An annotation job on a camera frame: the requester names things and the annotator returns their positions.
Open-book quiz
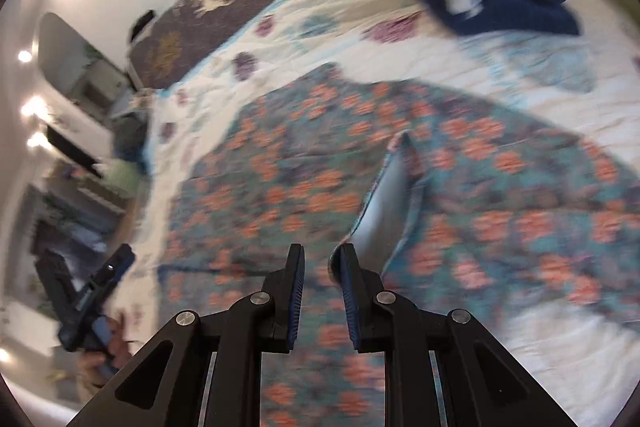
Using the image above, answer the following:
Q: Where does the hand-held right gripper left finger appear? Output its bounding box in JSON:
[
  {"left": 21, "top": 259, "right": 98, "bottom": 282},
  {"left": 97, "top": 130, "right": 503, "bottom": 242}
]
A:
[{"left": 65, "top": 244, "right": 306, "bottom": 427}]

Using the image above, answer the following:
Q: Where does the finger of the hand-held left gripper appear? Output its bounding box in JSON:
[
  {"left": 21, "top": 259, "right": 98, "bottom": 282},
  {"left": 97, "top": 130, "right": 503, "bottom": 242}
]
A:
[{"left": 87, "top": 244, "right": 137, "bottom": 303}]

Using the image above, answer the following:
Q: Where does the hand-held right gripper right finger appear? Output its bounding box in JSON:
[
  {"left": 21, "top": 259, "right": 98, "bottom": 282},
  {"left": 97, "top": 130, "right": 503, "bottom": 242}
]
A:
[{"left": 332, "top": 244, "right": 581, "bottom": 427}]

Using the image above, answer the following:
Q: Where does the teal floral garment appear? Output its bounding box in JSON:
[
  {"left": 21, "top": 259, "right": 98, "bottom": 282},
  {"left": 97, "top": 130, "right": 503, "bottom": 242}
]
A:
[{"left": 155, "top": 62, "right": 640, "bottom": 427}]

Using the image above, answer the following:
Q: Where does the person's left hand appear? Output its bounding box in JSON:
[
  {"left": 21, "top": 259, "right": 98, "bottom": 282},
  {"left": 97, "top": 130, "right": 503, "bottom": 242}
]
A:
[{"left": 77, "top": 313, "right": 135, "bottom": 390}]

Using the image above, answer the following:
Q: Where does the small black object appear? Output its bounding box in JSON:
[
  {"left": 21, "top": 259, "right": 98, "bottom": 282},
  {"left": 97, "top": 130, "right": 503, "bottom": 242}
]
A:
[{"left": 129, "top": 9, "right": 157, "bottom": 44}]

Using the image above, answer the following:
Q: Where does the white leaf print blanket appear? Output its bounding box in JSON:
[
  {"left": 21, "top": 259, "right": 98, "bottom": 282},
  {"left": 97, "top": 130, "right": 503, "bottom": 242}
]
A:
[{"left": 140, "top": 0, "right": 640, "bottom": 427}]

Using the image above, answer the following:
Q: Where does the wall mirror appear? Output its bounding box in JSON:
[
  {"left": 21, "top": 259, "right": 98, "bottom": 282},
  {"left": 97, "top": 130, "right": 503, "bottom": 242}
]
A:
[{"left": 37, "top": 12, "right": 132, "bottom": 120}]

